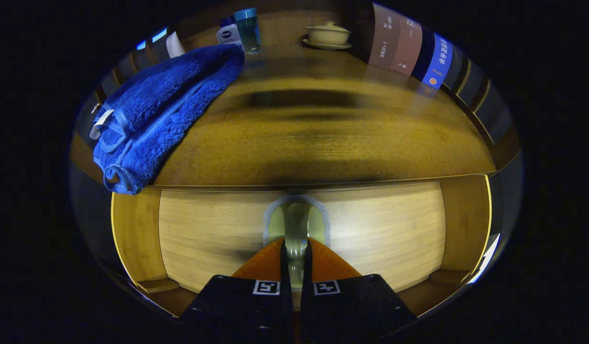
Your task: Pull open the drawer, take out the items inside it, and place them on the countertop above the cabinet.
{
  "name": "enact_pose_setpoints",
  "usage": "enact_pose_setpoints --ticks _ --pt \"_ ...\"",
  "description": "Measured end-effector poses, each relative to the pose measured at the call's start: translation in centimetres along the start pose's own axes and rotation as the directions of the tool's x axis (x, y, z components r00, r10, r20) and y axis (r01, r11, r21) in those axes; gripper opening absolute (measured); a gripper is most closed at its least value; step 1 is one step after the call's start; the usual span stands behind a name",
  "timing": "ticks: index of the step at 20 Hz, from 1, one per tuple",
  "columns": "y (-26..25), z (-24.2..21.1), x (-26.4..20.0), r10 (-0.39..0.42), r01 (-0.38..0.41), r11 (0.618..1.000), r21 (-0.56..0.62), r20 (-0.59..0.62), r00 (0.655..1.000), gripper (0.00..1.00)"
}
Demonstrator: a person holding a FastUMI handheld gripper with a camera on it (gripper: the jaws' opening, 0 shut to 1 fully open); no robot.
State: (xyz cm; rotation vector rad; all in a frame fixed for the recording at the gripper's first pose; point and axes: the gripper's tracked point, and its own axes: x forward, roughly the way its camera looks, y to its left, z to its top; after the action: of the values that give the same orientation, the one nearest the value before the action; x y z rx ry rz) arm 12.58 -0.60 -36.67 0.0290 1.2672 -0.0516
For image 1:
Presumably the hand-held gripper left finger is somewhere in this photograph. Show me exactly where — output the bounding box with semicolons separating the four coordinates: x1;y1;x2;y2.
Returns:
180;237;295;344

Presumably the wooden countertop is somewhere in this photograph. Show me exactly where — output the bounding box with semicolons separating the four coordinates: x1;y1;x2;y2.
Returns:
151;43;497;188

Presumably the pale green handled sponge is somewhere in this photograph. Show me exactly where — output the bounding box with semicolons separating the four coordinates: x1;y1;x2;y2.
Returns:
262;193;331;292

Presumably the blue book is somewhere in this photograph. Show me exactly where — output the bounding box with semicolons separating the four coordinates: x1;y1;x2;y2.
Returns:
412;29;454;90

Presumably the white card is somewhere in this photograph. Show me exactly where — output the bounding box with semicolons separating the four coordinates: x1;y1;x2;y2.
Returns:
165;31;186;59

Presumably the reddish brown book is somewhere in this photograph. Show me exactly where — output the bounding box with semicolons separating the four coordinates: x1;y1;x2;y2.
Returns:
390;14;423;76

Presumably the wooden drawer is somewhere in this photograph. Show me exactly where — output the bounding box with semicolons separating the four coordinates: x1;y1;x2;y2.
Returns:
110;174;493;318

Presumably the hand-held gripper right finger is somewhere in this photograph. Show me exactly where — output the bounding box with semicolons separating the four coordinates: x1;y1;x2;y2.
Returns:
300;237;417;344

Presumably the beige lidded teacup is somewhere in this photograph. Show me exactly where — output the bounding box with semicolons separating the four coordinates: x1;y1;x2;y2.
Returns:
306;21;351;46

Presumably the beige saucer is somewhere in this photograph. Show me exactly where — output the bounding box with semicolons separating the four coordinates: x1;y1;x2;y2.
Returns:
302;38;353;51

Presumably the wooden cabinet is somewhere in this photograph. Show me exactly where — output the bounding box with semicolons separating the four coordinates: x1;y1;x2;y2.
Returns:
70;0;522;192

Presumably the teal translucent bottle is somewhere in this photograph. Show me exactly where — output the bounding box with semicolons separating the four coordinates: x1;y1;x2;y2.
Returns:
233;8;262;54

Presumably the blue folded towel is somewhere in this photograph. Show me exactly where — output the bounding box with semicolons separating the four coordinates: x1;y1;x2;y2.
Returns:
89;43;246;195

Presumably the dark brown book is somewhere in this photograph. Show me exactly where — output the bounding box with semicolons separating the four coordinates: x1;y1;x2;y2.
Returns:
369;2;401;70

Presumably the white bottle with blue cap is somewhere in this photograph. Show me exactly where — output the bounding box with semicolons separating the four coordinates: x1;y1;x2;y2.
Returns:
216;17;241;46

